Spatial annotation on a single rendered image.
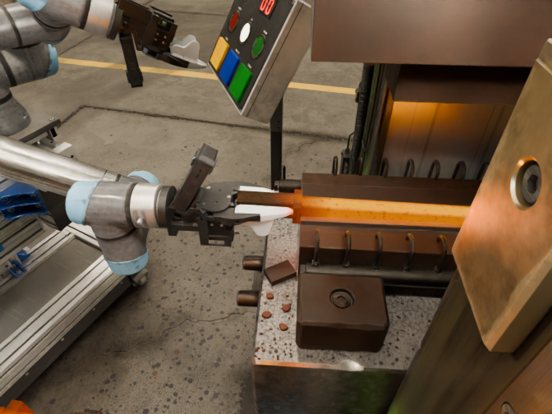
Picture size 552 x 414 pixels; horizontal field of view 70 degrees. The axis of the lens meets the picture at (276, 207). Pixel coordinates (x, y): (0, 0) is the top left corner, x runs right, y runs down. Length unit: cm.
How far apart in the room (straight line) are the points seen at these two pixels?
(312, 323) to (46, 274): 139
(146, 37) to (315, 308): 63
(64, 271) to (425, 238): 143
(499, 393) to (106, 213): 56
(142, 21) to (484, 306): 79
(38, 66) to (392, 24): 111
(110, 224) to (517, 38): 60
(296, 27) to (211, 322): 119
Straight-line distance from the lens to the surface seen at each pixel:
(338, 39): 42
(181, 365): 163
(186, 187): 62
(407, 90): 50
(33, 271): 183
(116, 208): 67
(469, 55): 45
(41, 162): 85
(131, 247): 74
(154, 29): 90
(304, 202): 63
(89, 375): 172
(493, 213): 29
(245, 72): 100
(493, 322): 29
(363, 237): 62
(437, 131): 81
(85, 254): 179
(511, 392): 33
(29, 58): 135
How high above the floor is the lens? 143
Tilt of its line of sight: 42 degrees down
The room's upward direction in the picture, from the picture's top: straight up
